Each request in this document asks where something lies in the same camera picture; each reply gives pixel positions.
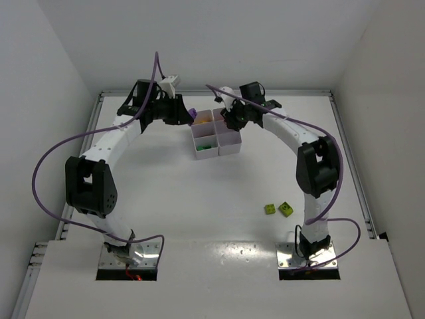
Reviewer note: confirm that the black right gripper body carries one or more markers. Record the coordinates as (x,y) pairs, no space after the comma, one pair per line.
(232,115)

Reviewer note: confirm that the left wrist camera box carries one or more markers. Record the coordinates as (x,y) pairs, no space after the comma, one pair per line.
(169,84)

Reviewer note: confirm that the white divided container left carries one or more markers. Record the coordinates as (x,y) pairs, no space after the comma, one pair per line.
(204,134)

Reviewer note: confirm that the lime green lego brick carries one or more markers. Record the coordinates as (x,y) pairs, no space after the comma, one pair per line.
(269,209)

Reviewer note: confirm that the yellow round lego piece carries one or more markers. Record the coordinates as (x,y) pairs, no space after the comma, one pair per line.
(202,120)

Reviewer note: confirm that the green square lego brick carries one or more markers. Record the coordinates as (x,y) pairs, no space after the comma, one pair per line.
(204,147)

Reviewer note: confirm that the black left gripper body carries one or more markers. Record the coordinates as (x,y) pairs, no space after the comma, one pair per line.
(179,109)

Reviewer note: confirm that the purple patterned lego brick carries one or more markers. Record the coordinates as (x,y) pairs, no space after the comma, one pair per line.
(193,113)

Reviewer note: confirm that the white divided container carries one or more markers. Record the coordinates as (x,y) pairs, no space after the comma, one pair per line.
(204,134)
(229,141)

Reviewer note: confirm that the white divided container right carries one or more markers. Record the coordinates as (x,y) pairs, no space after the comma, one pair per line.
(229,141)

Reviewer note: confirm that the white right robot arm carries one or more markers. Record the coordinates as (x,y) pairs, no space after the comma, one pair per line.
(318,157)

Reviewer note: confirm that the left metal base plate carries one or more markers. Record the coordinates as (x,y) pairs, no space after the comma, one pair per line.
(139,256)

